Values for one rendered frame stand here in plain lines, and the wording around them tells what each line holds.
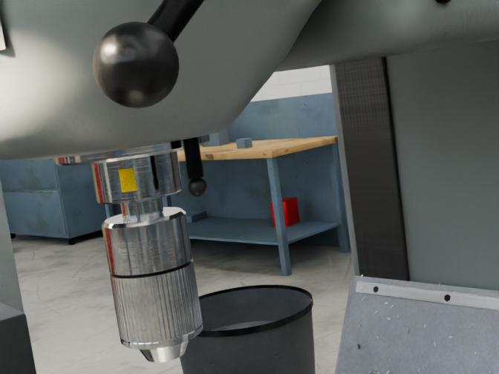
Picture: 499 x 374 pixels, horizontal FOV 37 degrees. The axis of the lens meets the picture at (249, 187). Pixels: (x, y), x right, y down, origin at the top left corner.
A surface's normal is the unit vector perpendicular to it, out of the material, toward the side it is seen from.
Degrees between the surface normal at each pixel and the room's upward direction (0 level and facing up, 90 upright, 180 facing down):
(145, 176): 90
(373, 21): 99
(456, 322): 63
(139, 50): 74
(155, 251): 90
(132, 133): 139
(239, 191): 90
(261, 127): 90
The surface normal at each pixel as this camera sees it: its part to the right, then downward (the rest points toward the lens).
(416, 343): -0.70, -0.25
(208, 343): -0.43, 0.24
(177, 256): 0.70, 0.00
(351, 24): -0.68, 0.34
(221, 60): 0.68, 0.46
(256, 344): 0.22, 0.16
